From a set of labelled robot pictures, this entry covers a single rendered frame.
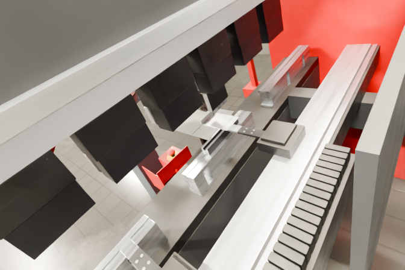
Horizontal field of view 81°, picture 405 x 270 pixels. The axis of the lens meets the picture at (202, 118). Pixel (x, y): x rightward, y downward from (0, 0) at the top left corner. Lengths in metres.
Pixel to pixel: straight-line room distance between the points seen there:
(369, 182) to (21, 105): 0.37
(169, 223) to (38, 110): 0.65
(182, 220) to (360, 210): 0.61
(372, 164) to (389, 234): 1.52
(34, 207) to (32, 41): 0.34
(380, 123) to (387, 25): 1.18
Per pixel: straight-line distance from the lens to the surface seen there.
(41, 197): 0.57
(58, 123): 0.53
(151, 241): 0.79
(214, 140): 0.87
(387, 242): 1.78
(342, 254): 1.71
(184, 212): 0.87
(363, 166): 0.29
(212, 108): 0.83
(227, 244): 0.64
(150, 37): 0.36
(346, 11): 1.48
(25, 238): 0.60
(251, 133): 0.84
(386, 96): 0.36
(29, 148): 0.53
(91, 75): 0.32
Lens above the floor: 1.53
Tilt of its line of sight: 32 degrees down
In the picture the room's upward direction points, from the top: 21 degrees counter-clockwise
